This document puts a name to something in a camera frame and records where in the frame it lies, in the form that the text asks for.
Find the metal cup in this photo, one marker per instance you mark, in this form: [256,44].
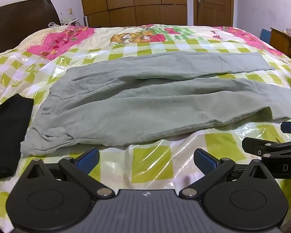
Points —
[85,21]

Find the wooden side desk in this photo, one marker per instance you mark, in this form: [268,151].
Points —
[285,41]

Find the brown wooden door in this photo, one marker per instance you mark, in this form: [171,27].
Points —
[213,2]

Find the dark wooden headboard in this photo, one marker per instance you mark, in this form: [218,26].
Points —
[21,19]

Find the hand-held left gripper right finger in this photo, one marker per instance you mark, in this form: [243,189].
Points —
[205,160]

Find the brown wooden wardrobe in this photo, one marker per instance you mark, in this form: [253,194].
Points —
[133,0]

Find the black cloth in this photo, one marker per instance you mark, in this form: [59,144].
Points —
[4,136]

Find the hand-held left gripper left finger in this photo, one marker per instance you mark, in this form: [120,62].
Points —
[86,159]

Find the printed checkered bed blanket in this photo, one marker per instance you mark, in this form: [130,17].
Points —
[140,37]

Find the grey-green pants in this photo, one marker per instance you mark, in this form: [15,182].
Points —
[140,102]

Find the blue foam mat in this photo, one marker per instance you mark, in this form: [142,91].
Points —
[264,37]

